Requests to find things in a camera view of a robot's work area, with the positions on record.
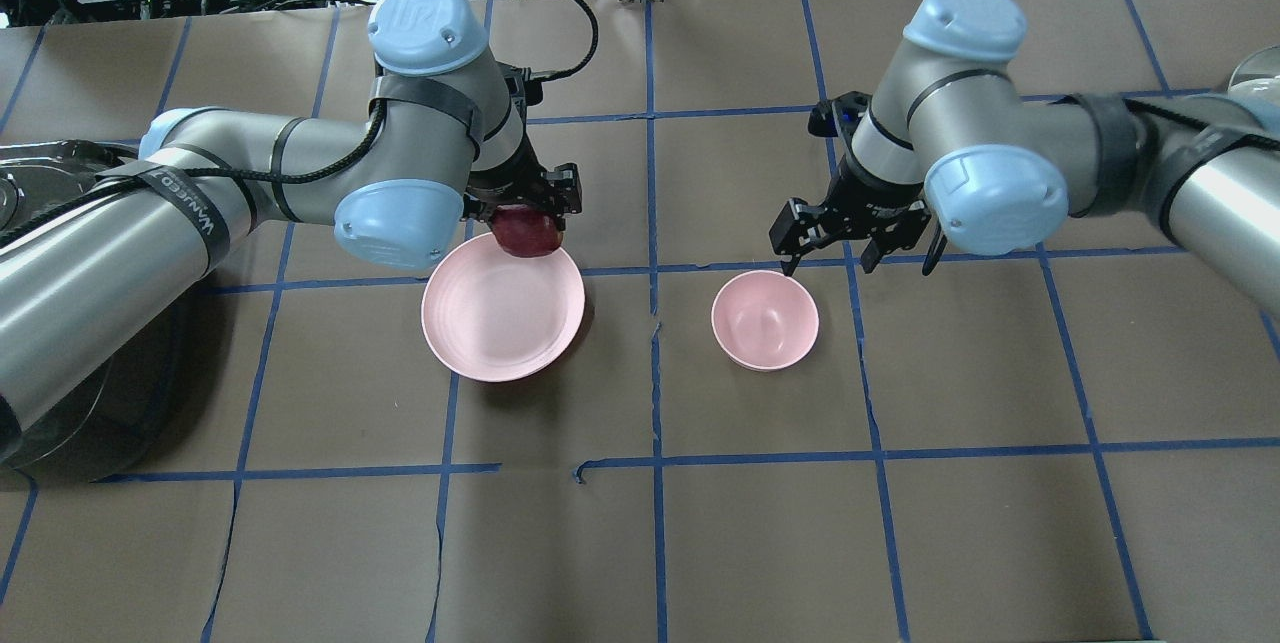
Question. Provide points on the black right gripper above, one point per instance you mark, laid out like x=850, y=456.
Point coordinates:
x=872, y=196

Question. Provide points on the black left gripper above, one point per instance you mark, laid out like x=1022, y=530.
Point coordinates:
x=512, y=182

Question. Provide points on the pink bowl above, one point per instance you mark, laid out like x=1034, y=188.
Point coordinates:
x=764, y=321

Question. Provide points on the pink plate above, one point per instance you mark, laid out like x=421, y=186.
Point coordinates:
x=493, y=317

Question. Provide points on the red apple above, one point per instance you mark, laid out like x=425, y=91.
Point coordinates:
x=526, y=232

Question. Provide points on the dark grey rice cooker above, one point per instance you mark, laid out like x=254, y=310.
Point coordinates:
x=96, y=282

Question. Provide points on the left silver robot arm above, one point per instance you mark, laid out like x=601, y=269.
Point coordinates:
x=445, y=141

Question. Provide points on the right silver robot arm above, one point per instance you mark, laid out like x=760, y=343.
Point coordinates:
x=945, y=142

